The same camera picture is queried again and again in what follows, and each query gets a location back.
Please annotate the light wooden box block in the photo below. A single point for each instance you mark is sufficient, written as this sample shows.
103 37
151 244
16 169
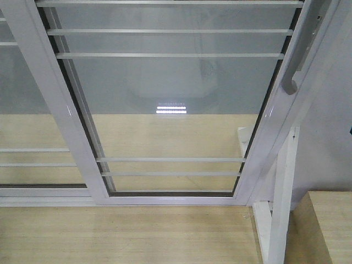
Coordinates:
320 228

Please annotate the white framed sliding glass door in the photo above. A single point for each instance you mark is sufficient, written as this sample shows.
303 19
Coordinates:
161 87

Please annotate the white door jamb frame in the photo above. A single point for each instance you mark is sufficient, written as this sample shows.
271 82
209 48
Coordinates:
281 113

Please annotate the white wall panel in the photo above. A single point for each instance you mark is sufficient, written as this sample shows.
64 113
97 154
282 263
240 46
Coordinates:
324 150

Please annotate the grey metal door handle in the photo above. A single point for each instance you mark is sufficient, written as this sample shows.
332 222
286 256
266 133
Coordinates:
300 38

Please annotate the white wooden brace strip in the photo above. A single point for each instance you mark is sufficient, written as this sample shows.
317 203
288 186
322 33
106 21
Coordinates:
282 196

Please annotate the silver door lock plate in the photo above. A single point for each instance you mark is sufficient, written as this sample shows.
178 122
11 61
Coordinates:
311 40

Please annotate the fixed glass door panel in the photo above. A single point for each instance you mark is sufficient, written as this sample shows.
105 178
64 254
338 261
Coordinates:
46 157

